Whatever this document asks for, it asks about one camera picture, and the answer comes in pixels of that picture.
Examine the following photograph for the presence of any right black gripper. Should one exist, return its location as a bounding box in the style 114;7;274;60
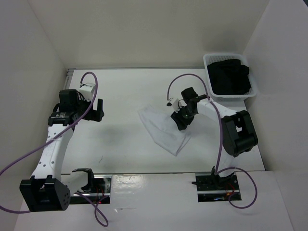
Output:
171;104;196;131

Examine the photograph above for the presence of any white skirt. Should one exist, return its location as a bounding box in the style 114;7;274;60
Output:
138;105;191;156

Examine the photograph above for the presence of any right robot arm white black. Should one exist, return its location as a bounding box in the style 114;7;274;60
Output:
167;87;258;190

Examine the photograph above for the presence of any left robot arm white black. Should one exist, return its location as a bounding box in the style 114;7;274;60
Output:
19;83;104;212

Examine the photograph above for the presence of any black skirt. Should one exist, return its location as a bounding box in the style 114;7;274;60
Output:
207;59;252;95

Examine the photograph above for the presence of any white plastic laundry basket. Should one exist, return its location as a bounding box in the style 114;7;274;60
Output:
203;52;257;101

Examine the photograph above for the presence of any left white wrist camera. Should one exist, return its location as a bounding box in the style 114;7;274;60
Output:
78;83;96;102

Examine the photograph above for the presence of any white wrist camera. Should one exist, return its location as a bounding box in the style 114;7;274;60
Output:
167;97;183;113
78;83;96;102

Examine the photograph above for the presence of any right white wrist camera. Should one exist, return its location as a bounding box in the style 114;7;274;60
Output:
167;97;183;113

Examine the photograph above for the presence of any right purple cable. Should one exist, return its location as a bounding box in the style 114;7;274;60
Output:
167;73;258;209

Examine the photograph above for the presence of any aluminium table edge rail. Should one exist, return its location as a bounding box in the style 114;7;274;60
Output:
39;68;75;175

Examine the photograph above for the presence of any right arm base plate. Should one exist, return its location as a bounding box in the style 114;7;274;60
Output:
192;174;242;202

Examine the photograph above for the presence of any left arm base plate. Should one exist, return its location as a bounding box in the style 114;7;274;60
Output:
77;174;112;204

